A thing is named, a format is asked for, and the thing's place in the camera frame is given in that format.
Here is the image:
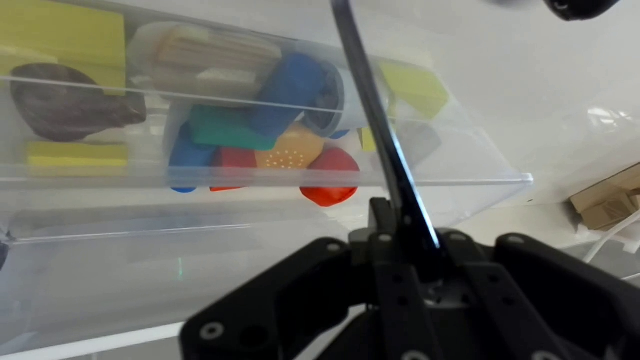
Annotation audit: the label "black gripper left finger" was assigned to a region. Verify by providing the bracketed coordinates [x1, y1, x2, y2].
[178, 197, 427, 360]

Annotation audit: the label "clear plastic toy box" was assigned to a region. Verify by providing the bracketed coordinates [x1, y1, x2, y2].
[0, 0, 535, 356]

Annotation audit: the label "wooden toy block box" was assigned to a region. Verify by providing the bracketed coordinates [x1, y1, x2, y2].
[568, 162, 640, 233]

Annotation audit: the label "metal spoon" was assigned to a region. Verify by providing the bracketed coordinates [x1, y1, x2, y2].
[330, 0, 443, 270]

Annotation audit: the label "pale yellow toy piece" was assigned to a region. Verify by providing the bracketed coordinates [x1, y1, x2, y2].
[378, 60, 451, 122]

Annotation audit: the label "blue toy block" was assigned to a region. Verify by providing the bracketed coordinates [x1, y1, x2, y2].
[248, 52, 345, 141]
[165, 122, 220, 197]

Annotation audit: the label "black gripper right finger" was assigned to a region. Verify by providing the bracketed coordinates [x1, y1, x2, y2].
[426, 228, 640, 360]

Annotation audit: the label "yellow toy block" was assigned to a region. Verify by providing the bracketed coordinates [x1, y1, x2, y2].
[23, 139, 129, 178]

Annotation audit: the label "plain wooden toy block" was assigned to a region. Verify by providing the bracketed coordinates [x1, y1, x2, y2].
[126, 22, 284, 105]

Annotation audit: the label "brown giraffe pattern toy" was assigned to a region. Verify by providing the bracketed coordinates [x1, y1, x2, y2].
[7, 62, 150, 145]

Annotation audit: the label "black rounded cube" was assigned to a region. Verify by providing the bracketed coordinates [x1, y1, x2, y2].
[541, 0, 622, 22]

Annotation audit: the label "thin white cable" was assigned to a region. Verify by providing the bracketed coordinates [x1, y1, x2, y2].
[582, 209, 640, 267]

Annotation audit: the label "green toy block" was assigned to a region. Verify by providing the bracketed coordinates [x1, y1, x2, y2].
[187, 105, 279, 152]

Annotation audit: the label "small yellow cube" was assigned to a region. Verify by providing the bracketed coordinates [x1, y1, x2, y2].
[0, 0, 127, 91]

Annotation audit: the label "red toy piece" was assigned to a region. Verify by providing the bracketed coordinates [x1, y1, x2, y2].
[298, 147, 361, 210]

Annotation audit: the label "orange dotted toy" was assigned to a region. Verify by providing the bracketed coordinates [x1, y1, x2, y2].
[253, 126, 328, 172]

